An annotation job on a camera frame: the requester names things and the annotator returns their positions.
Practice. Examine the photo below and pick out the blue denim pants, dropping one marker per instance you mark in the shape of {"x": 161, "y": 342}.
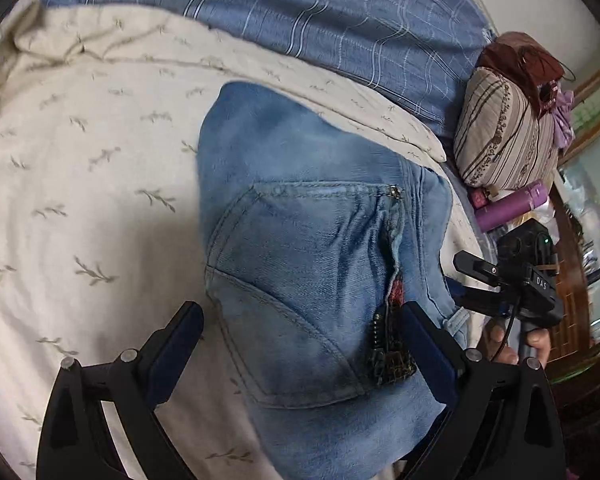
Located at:
{"x": 305, "y": 260}

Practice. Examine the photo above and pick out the person's right hand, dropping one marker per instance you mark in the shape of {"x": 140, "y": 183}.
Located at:
{"x": 495, "y": 342}

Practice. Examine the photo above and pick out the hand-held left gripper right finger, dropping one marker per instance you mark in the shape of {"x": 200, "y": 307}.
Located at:
{"x": 425, "y": 345}

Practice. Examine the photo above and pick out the cream leaf-print blanket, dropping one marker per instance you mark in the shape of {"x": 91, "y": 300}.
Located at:
{"x": 105, "y": 185}

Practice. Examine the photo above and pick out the reddish-brown bag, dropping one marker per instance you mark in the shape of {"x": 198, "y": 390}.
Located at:
{"x": 510, "y": 50}

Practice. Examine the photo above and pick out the wooden glass cabinet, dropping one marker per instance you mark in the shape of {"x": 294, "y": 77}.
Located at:
{"x": 575, "y": 270}

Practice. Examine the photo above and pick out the striped beige pillow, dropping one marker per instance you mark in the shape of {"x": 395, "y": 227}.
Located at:
{"x": 500, "y": 130}

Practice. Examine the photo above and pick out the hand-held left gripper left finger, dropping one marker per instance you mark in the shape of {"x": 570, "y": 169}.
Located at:
{"x": 180, "y": 345}

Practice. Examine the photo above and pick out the purple bottle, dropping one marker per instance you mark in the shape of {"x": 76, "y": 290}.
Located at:
{"x": 515, "y": 205}

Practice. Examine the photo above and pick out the purple cloth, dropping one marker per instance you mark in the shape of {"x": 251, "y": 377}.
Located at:
{"x": 562, "y": 120}

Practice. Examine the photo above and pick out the blue striped bedsheet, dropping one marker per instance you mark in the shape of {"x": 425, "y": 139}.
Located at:
{"x": 330, "y": 25}

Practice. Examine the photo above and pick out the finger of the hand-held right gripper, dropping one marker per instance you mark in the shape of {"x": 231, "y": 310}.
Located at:
{"x": 480, "y": 300}
{"x": 475, "y": 266}

